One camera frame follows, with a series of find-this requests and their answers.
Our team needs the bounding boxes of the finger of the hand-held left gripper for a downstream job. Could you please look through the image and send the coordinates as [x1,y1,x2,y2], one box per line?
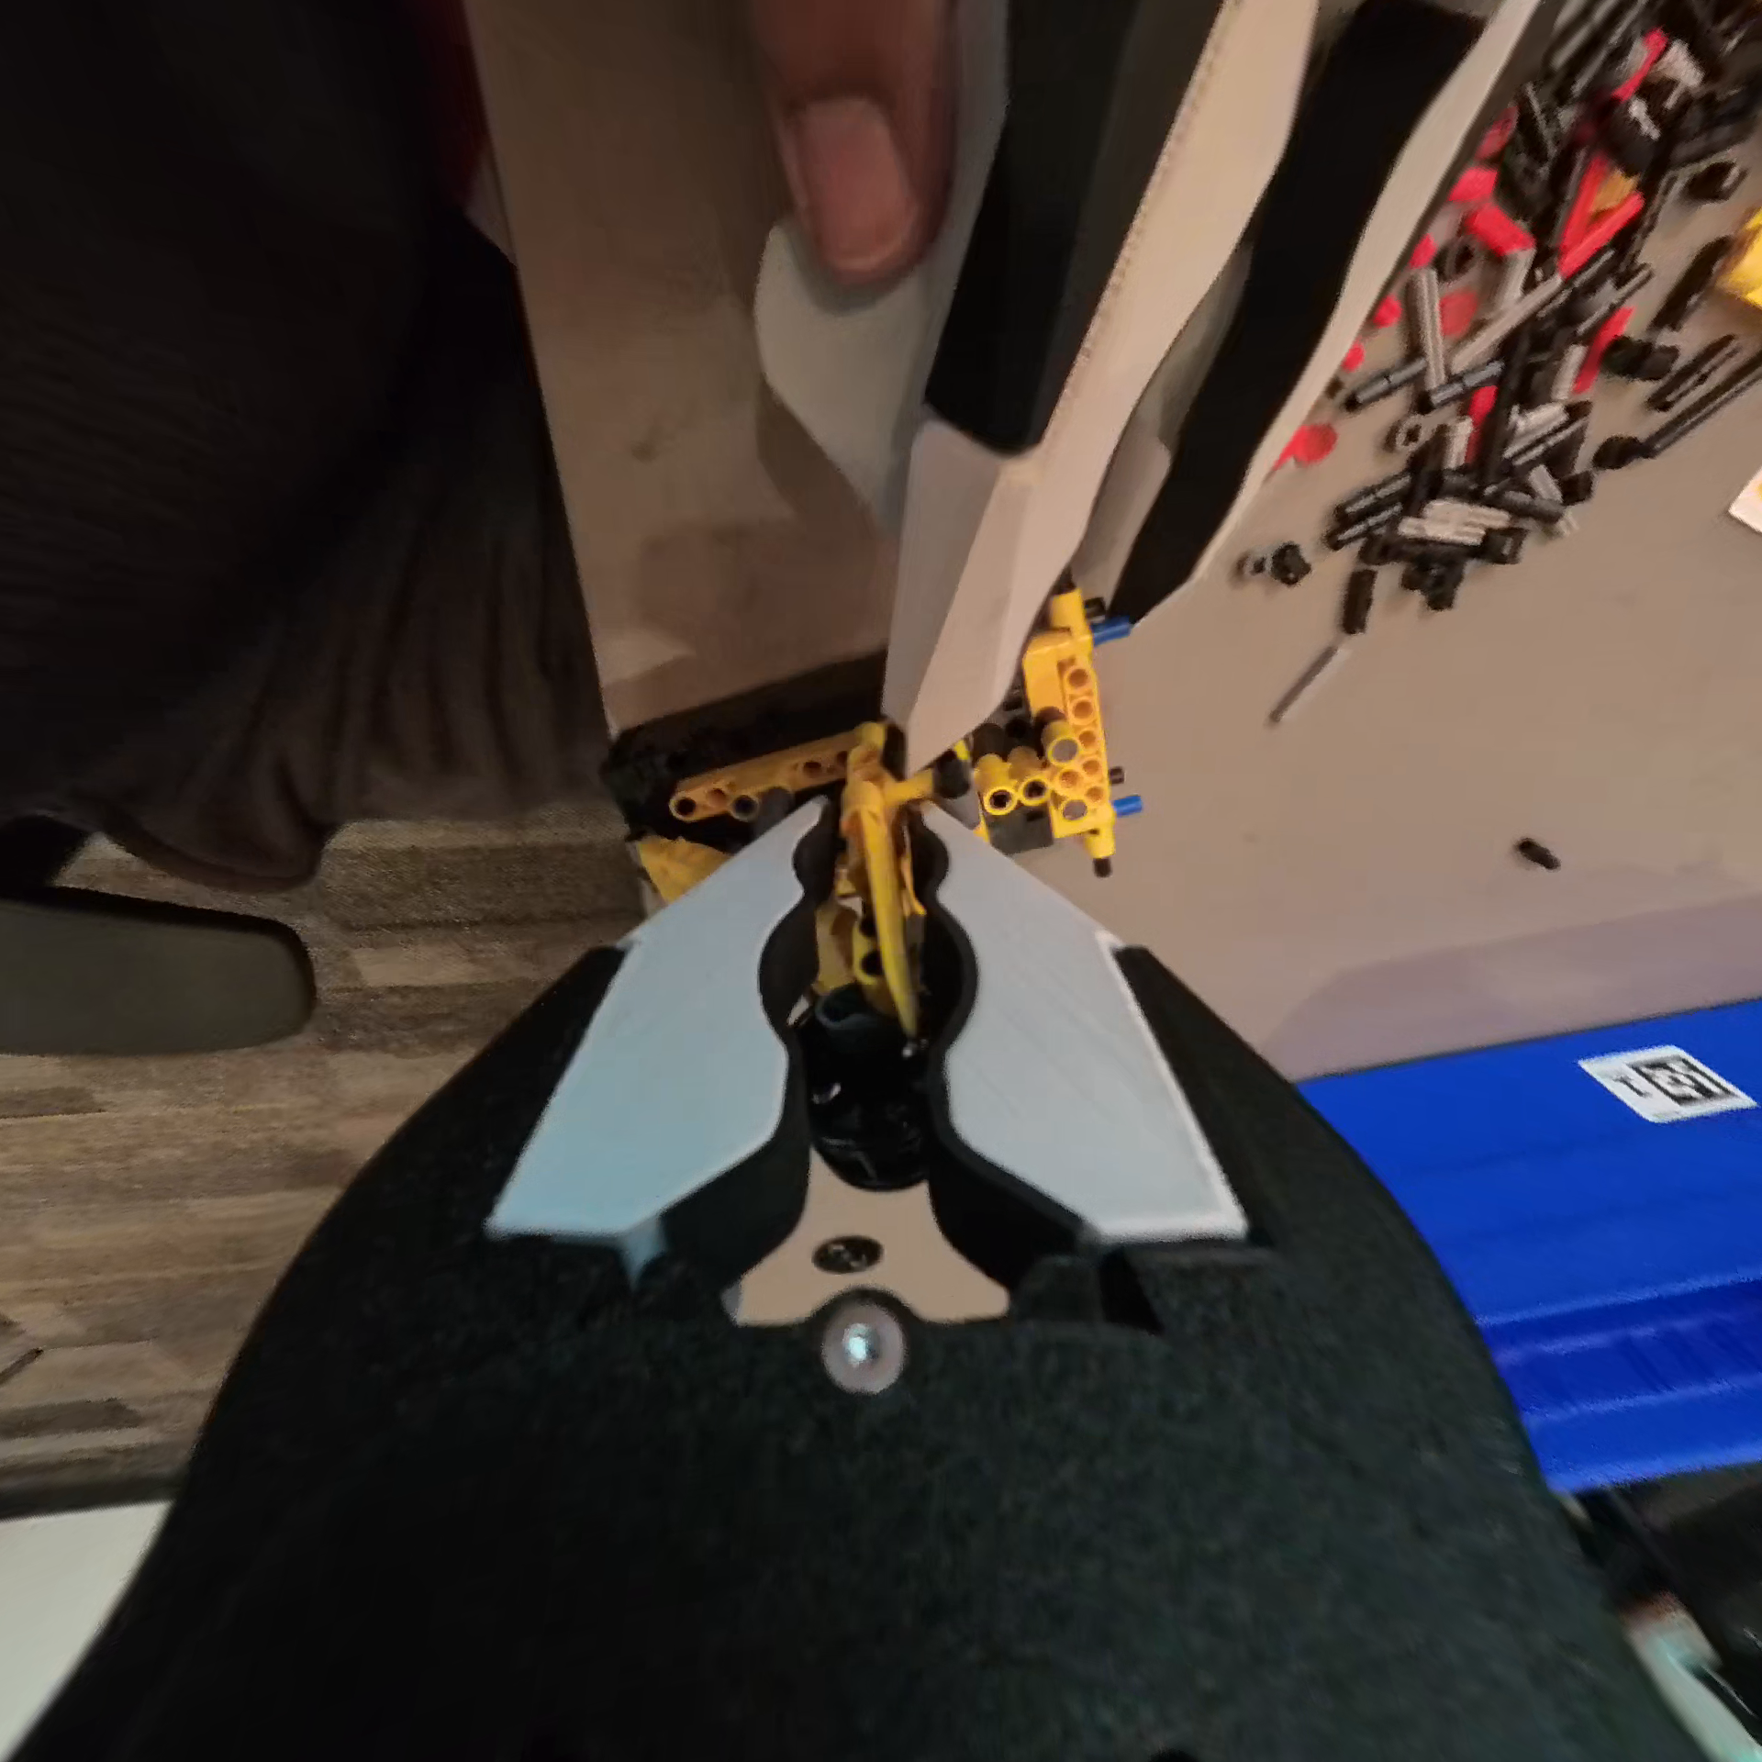
[880,0,1325,765]
[1107,0,1546,626]

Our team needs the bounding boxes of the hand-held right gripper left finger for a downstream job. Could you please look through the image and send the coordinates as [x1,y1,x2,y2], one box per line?
[485,795,841,1286]

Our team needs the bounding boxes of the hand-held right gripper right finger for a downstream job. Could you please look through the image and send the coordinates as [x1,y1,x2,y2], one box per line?
[919,808,1248,1248]

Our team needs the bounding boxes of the black yellow toy brick base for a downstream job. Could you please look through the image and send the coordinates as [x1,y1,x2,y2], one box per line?
[605,586,1147,965]

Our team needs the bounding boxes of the black toy wheel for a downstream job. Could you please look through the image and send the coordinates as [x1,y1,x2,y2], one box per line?
[790,985,954,1193]

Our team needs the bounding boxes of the person's left hand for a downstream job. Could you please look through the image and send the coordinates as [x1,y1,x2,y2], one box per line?
[755,0,960,287]

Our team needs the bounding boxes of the pile of loose toy pieces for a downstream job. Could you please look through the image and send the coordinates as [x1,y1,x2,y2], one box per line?
[1232,0,1762,635]

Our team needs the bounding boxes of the grey toy axle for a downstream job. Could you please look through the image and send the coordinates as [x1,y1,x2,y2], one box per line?
[1265,637,1358,728]

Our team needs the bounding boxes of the nested blue plastic bins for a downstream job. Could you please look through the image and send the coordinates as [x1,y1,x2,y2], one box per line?
[1295,999,1762,1498]

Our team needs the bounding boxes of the white printed tag sticker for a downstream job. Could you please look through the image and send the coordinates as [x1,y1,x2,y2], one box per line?
[1578,1043,1762,1125]

